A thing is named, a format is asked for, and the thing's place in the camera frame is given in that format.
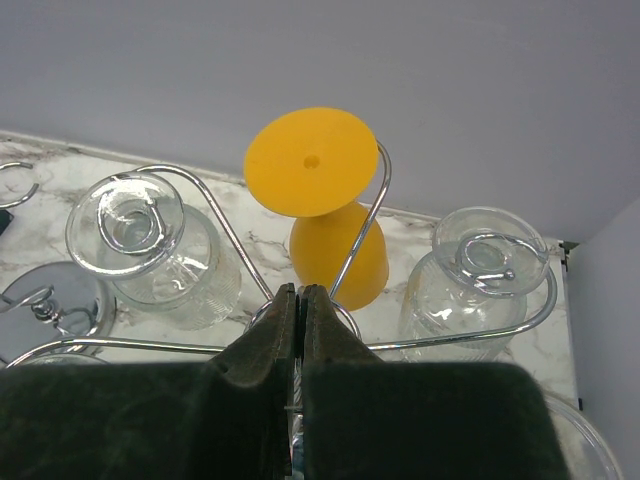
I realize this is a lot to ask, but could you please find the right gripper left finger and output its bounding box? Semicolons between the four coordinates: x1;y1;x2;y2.
1;284;298;479

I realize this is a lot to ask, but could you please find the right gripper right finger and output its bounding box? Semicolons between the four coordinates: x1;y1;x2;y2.
301;286;569;479

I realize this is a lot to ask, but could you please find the clear ribbed wine glass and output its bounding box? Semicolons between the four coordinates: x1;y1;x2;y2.
398;207;550;340

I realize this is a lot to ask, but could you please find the small clear wine glass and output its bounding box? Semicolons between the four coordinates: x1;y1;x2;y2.
65;172;241;330

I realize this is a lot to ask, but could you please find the scrolled chrome glass rack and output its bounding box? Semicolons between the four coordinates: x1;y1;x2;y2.
0;134;559;480

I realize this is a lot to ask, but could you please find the clear stemmed wine glass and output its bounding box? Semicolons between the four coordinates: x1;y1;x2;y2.
544;392;624;480

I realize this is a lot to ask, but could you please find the yellow plastic goblet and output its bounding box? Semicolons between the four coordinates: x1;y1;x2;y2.
243;106;389;311

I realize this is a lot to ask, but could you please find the tall clear flute glass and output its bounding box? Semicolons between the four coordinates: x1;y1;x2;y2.
17;353;107;367

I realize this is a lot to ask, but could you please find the round chrome glass rack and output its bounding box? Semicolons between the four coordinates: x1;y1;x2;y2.
0;160;119;366

